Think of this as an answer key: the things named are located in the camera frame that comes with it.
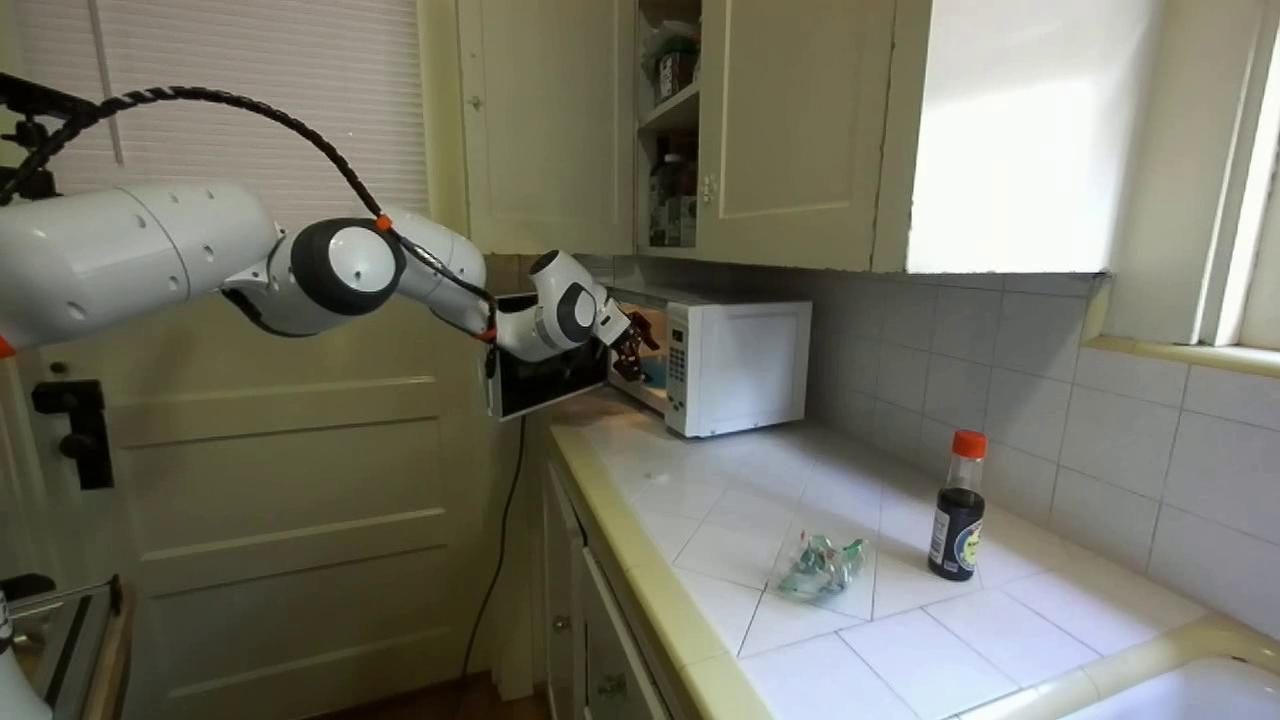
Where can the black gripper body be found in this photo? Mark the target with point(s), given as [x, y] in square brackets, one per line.
[629, 330]

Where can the white microwave oven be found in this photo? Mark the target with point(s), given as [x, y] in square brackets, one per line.
[544, 385]

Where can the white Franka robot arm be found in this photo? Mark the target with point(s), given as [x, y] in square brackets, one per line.
[133, 253]

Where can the cream cabinet door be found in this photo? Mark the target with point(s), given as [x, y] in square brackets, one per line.
[544, 121]
[800, 121]

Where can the cream panelled room door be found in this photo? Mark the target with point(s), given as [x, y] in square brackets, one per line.
[293, 507]

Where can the white door window blind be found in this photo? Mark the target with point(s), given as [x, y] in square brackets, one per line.
[265, 67]

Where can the clear green printed wrapper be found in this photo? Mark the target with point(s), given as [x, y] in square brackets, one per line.
[820, 565]

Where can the cream lower kitchen cabinet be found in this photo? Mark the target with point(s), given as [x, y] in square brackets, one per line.
[584, 640]

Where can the cream kitchen cabinet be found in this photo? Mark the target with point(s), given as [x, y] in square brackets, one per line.
[1013, 135]
[584, 640]

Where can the dark sauce bottle red cap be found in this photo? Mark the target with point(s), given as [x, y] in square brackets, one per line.
[956, 527]

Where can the cream upper kitchen cabinet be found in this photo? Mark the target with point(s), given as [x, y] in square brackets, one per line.
[1013, 135]

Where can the black equipment stand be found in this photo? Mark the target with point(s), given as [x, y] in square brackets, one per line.
[83, 640]

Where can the bright kitchen window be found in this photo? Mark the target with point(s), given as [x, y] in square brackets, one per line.
[1261, 200]

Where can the white kitchen sink basin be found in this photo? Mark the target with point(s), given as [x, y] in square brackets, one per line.
[1201, 703]

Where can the black mounted bracket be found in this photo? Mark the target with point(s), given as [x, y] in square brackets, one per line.
[83, 425]

